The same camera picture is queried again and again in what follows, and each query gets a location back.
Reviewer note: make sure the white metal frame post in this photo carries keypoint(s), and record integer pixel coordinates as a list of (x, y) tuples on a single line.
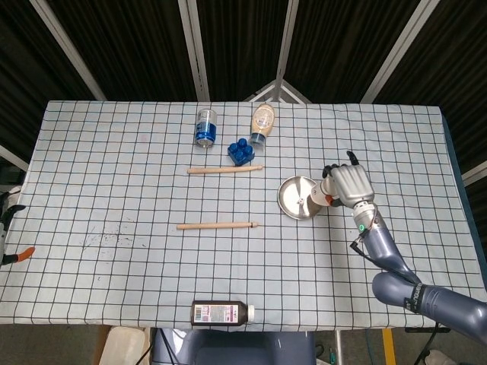
[(196, 49), (287, 42), (68, 49), (395, 53)]

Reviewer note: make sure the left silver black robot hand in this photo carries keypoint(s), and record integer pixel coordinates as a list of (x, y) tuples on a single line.
[(3, 243)]

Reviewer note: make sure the round stainless steel plate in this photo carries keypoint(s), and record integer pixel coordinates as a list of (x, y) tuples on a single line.
[(293, 197)]

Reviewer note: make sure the metal table leg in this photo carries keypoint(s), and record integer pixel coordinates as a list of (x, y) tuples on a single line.
[(337, 346)]

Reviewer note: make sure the blue plastic building block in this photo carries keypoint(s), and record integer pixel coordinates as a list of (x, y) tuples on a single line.
[(240, 153)]

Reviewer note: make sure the grey-blue robot torso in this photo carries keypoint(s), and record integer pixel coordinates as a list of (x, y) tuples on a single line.
[(236, 348)]

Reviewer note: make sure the white plastic container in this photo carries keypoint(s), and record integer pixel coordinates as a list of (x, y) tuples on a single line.
[(125, 348)]

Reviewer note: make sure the white metal frame beam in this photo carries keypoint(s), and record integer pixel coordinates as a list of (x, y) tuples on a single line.
[(475, 174), (13, 156)]

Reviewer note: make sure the white triangular metal frame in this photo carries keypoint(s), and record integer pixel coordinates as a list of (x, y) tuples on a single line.
[(295, 93)]

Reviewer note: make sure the plain wooden drumstick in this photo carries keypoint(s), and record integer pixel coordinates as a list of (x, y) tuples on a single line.
[(220, 170)]

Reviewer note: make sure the white paper cup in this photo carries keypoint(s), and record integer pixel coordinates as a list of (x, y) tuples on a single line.
[(319, 190)]

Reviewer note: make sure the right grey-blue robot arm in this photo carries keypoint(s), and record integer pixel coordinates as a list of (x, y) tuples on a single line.
[(388, 251)]

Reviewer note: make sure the blue silver drink can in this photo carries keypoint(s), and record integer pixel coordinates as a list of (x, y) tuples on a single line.
[(205, 129)]

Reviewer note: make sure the brown medicine bottle white cap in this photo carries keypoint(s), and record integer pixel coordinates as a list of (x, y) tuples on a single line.
[(218, 312)]

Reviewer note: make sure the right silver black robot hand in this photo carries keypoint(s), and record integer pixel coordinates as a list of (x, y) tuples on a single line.
[(354, 184)]

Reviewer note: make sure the light blue grid tablecloth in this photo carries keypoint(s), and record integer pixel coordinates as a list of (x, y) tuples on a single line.
[(133, 209)]

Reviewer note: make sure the beige sauce squeeze bottle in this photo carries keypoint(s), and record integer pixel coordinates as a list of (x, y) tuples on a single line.
[(262, 119)]

